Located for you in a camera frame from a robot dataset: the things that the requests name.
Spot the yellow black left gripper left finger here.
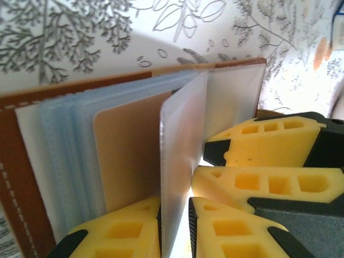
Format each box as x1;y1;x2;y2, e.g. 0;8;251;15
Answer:
47;196;162;258

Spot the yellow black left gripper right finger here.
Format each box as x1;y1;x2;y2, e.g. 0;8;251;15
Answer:
188;197;318;258

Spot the tan credit card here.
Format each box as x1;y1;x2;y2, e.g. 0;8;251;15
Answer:
92;90;173;213

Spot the brown leather card holder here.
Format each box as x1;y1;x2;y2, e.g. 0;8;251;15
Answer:
0;57;267;258

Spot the floral tablecloth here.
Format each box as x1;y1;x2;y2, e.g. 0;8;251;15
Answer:
0;0;344;258

